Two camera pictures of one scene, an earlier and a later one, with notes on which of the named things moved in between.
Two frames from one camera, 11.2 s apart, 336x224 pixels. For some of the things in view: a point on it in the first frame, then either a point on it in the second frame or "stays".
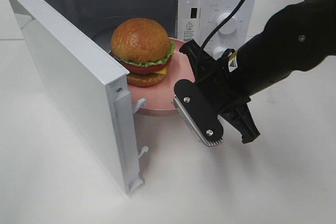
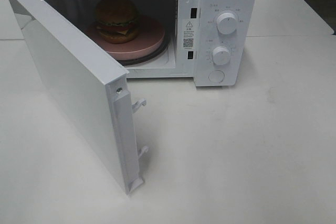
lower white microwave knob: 218,51 stays
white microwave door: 94,77 stays
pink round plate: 160,97 -> 150,36
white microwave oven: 188,3 stays
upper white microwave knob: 230,27 stays
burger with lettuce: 143,48 -> 117,20
